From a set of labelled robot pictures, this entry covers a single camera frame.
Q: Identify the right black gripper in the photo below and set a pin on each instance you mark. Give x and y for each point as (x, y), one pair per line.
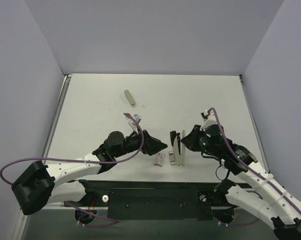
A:
(195, 139)

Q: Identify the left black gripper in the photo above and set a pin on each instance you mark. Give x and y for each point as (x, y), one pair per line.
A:
(145, 142)

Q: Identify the large black beige stapler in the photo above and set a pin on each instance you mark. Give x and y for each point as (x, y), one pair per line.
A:
(178, 148)

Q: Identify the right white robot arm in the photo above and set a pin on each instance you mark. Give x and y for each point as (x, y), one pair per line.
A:
(271, 204)

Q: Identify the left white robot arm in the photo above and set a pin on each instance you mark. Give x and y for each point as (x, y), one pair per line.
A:
(34, 187)

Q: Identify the red white staple box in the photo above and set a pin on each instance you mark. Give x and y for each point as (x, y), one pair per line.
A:
(159, 159)

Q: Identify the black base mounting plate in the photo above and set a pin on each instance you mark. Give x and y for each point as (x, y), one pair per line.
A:
(139, 200)

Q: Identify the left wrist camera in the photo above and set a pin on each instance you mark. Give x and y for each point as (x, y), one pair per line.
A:
(133, 121)

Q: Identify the aluminium frame rail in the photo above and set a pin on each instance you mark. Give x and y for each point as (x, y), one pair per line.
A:
(59, 106)

